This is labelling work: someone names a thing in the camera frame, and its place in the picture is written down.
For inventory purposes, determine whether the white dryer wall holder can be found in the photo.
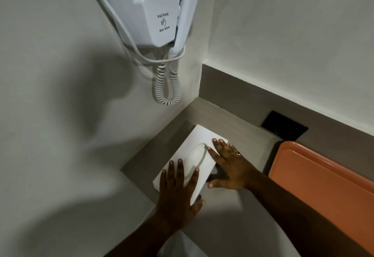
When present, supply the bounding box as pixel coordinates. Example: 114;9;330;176
93;0;182;49

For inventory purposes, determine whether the person's left hand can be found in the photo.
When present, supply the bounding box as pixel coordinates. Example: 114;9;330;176
156;159;206;232

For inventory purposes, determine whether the person's right forearm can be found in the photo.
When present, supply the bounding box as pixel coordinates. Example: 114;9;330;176
247;168;372;257

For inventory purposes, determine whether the person's right hand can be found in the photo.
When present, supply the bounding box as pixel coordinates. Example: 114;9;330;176
206;138;261;192

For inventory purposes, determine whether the orange plastic tray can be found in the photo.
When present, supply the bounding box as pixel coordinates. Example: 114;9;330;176
268;140;374;255

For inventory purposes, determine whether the grey back panel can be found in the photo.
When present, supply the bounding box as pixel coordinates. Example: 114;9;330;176
198;63;374;183

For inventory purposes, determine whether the white wall hair dryer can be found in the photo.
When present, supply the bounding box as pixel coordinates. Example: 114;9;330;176
85;0;187;106

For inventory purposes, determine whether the black wall outlet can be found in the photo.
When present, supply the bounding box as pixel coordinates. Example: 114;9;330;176
260;110;309;142

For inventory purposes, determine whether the white tissue box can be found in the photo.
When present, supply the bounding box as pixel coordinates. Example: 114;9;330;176
152;124;229;206

